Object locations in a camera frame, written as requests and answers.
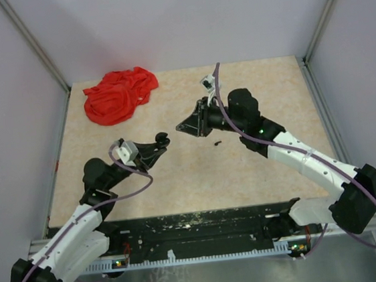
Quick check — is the purple cable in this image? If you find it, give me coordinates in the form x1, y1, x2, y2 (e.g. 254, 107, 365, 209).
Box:
211, 46, 376, 267
0, 136, 165, 282

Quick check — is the red cloth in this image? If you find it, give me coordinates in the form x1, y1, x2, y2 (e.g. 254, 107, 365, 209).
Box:
82, 67, 159, 126

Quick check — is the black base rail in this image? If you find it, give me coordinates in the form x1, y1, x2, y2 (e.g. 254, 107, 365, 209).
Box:
45, 197, 322, 274

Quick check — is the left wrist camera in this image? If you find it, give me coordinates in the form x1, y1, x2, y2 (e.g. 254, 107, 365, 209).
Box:
116, 141, 139, 166

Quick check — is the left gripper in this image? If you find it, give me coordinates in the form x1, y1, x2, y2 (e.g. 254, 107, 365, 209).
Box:
100, 137, 169, 191

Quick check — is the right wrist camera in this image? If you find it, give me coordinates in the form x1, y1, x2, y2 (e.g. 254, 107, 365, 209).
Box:
200, 74, 221, 106

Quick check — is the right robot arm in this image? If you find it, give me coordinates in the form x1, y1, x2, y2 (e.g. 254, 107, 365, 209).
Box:
176, 88, 376, 235

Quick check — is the black earbud case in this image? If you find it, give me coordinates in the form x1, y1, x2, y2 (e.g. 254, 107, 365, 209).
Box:
155, 132, 171, 149

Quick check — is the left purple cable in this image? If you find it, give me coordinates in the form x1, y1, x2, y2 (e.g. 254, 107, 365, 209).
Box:
0, 136, 165, 282

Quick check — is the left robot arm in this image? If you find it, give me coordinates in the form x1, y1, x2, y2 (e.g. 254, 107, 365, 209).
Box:
10, 132, 171, 282

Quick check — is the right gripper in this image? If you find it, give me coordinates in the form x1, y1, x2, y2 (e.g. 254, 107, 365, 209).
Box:
174, 93, 246, 140

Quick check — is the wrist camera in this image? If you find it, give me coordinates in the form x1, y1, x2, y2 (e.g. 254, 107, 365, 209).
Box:
116, 141, 139, 166
200, 74, 221, 106

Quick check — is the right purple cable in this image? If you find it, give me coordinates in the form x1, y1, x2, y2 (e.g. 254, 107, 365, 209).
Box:
211, 46, 376, 267

